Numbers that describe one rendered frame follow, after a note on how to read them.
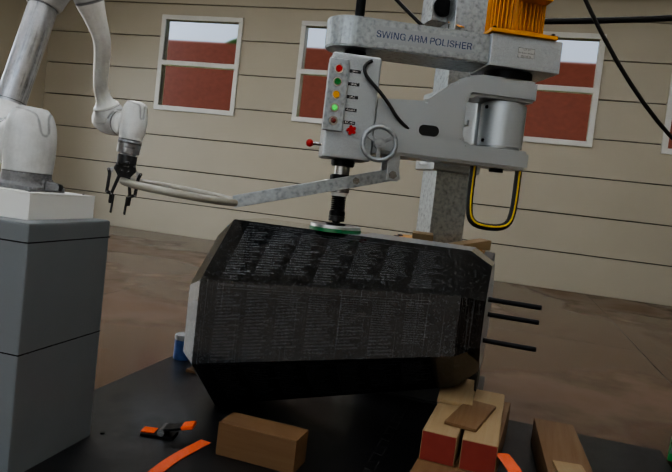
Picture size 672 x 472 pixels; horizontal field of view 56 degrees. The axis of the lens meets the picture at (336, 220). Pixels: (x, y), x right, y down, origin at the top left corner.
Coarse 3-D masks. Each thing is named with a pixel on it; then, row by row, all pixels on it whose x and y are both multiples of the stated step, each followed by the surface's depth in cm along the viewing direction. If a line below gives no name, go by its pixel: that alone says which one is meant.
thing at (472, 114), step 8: (472, 104) 280; (480, 104) 275; (472, 112) 279; (464, 120) 286; (472, 120) 278; (464, 128) 287; (472, 128) 277; (464, 136) 286; (472, 136) 277; (472, 144) 277
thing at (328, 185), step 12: (324, 180) 257; (336, 180) 257; (348, 180) 258; (360, 180) 258; (372, 180) 259; (384, 180) 259; (252, 192) 254; (264, 192) 255; (276, 192) 255; (288, 192) 256; (300, 192) 256; (312, 192) 257; (324, 192) 257; (240, 204) 254; (252, 204) 255
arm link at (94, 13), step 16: (96, 0) 220; (96, 16) 223; (96, 32) 226; (96, 48) 230; (96, 64) 236; (96, 80) 242; (96, 96) 248; (96, 112) 249; (112, 112) 249; (96, 128) 256
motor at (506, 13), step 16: (496, 0) 259; (512, 0) 257; (528, 0) 252; (544, 0) 250; (496, 16) 260; (512, 16) 257; (528, 16) 255; (544, 16) 262; (496, 32) 253; (512, 32) 252; (528, 32) 253
